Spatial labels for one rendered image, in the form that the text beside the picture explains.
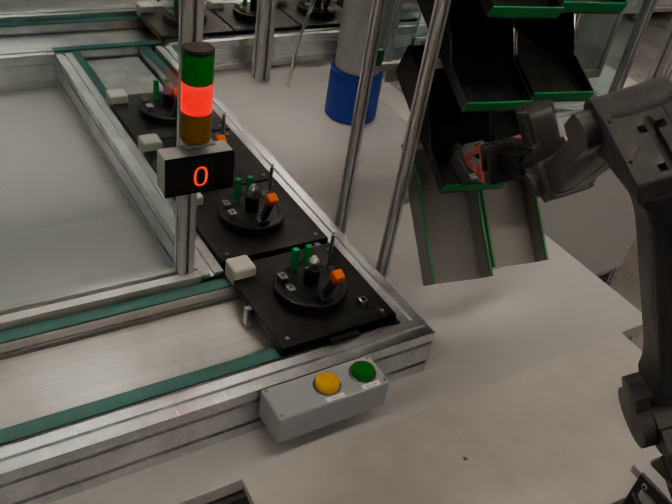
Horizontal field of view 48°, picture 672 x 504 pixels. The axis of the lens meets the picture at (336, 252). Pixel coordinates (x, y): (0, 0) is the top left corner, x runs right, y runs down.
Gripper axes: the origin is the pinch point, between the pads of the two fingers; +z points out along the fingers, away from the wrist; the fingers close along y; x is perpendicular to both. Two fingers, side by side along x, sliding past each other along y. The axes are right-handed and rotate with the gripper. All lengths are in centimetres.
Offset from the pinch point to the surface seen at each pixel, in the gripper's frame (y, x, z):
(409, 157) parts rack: 7.8, -0.4, 10.3
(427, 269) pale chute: 8.0, 20.8, 7.5
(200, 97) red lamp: 46.0, -17.2, 8.1
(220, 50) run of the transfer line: -1, -24, 126
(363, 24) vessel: -26, -25, 79
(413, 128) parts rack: 7.9, -5.9, 7.7
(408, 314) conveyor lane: 13.6, 28.2, 7.0
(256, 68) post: -9, -17, 119
